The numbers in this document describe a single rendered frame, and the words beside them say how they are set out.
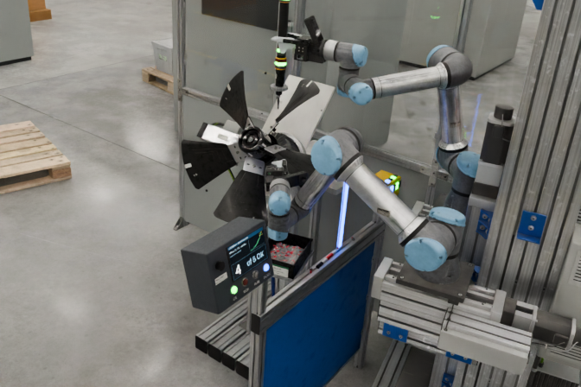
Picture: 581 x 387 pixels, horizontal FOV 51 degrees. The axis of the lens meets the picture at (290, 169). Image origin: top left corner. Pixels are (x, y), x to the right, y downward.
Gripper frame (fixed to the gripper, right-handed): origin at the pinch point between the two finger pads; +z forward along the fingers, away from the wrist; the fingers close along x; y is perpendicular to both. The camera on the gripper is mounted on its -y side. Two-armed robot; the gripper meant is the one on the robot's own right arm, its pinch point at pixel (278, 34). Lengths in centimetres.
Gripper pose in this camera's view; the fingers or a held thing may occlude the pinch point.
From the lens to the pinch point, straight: 237.7
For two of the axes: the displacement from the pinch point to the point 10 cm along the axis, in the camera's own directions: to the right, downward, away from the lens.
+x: 4.4, -3.6, 8.2
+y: -0.6, 9.0, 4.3
